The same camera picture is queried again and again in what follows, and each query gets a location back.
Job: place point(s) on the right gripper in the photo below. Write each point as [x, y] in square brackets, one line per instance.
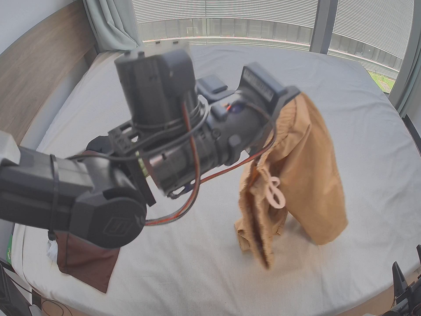
[409, 303]

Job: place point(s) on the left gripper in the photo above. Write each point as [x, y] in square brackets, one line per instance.
[227, 133]

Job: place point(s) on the tan shorts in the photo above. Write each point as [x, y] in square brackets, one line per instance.
[306, 163]

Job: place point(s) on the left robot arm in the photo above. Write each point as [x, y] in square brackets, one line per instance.
[33, 183]

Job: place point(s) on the bed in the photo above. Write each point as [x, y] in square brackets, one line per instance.
[197, 258]

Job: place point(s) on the window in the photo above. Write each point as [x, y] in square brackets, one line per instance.
[230, 5]

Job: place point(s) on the dark grey garment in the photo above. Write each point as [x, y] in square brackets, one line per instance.
[98, 145]

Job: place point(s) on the grey-green curtain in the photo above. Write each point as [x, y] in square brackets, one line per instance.
[105, 12]

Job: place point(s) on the brown garment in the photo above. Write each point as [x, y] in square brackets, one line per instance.
[88, 262]

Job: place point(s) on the white garment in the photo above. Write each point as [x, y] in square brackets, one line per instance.
[52, 250]

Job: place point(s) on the green printed package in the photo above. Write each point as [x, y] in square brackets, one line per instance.
[9, 249]

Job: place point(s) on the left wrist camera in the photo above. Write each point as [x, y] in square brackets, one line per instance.
[212, 84]

